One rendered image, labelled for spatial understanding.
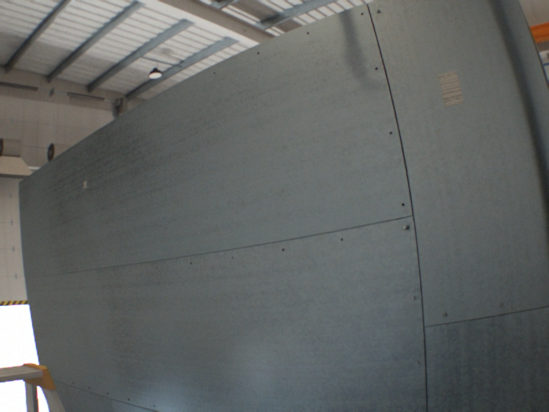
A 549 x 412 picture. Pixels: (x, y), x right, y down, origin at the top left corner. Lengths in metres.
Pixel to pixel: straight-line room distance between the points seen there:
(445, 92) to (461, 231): 0.31
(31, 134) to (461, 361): 11.62
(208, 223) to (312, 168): 0.37
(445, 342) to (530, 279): 0.25
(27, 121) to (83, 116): 1.85
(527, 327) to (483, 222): 0.26
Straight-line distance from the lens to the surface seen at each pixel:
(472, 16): 1.17
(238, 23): 10.51
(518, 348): 1.09
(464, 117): 1.10
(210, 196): 1.46
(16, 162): 10.96
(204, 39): 11.61
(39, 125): 12.35
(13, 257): 11.36
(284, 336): 1.33
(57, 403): 1.59
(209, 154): 1.48
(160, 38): 11.23
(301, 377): 1.33
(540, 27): 9.80
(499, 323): 1.08
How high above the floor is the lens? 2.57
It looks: 8 degrees up
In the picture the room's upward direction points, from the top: 7 degrees counter-clockwise
